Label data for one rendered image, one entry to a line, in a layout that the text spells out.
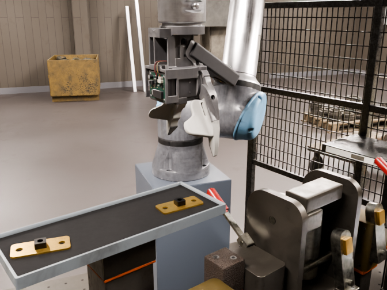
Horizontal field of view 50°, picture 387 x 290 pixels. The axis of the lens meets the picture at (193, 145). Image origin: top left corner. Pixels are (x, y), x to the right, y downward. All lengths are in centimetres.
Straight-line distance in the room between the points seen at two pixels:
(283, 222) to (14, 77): 850
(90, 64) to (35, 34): 166
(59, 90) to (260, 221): 716
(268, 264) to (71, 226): 34
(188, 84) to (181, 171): 40
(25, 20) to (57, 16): 60
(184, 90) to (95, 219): 27
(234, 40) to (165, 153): 32
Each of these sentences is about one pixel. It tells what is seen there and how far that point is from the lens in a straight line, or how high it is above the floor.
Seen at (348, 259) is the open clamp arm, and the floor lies 105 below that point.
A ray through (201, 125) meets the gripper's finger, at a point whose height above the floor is 133.
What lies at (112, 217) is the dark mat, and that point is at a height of 116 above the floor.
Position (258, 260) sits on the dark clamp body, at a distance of 77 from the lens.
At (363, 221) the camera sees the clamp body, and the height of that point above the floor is 107.
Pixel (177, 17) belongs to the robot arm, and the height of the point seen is 149.
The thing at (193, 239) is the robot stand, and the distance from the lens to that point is 108.
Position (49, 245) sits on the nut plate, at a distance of 68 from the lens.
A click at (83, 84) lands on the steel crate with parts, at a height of 31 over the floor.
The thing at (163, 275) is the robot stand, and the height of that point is 87.
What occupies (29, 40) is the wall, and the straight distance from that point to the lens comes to 900.
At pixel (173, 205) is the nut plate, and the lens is 77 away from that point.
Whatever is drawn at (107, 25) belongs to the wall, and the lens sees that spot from 913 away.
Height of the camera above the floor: 149
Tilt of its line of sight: 17 degrees down
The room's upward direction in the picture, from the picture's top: straight up
